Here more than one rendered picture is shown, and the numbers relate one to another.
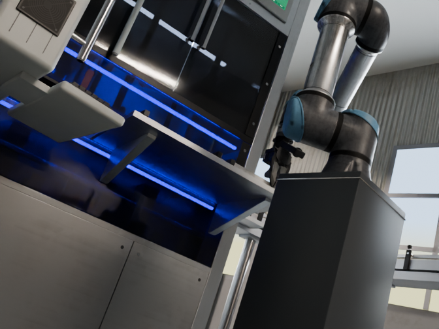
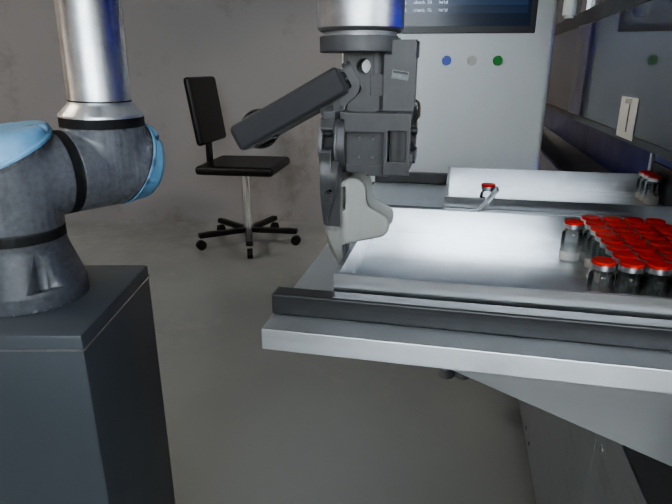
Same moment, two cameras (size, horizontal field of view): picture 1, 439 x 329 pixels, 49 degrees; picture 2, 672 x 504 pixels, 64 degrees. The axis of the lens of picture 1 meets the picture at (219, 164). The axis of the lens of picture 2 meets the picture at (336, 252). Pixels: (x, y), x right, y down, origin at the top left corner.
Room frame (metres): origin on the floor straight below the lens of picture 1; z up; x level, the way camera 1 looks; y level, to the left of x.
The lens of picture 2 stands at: (1.98, -0.61, 1.09)
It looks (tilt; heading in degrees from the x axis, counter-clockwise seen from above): 19 degrees down; 129
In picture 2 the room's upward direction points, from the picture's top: straight up
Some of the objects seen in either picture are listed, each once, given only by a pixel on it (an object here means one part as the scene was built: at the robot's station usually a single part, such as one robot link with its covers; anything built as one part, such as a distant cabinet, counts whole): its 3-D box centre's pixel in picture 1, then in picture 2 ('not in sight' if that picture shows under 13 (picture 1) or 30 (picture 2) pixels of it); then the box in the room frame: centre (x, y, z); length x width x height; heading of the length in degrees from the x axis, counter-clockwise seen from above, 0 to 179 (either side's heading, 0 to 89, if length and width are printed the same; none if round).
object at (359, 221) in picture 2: (276, 177); (358, 225); (1.68, -0.22, 0.95); 0.06 x 0.03 x 0.09; 26
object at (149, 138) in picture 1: (125, 160); not in sight; (1.60, 0.31, 0.79); 0.34 x 0.03 x 0.13; 27
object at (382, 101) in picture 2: (279, 151); (367, 108); (1.68, -0.20, 1.05); 0.09 x 0.08 x 0.12; 26
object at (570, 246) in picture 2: not in sight; (571, 240); (1.82, 0.01, 0.90); 0.02 x 0.02 x 0.05
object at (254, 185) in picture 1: (190, 172); (516, 238); (1.72, 0.09, 0.87); 0.70 x 0.48 x 0.02; 117
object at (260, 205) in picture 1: (238, 217); (521, 384); (1.83, -0.14, 0.79); 0.34 x 0.03 x 0.13; 27
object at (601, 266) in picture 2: not in sight; (600, 283); (1.88, -0.11, 0.90); 0.02 x 0.02 x 0.05
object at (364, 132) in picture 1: (353, 138); (13, 175); (1.20, -0.33, 0.96); 0.13 x 0.12 x 0.14; 90
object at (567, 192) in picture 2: not in sight; (553, 194); (1.71, 0.28, 0.90); 0.34 x 0.26 x 0.04; 27
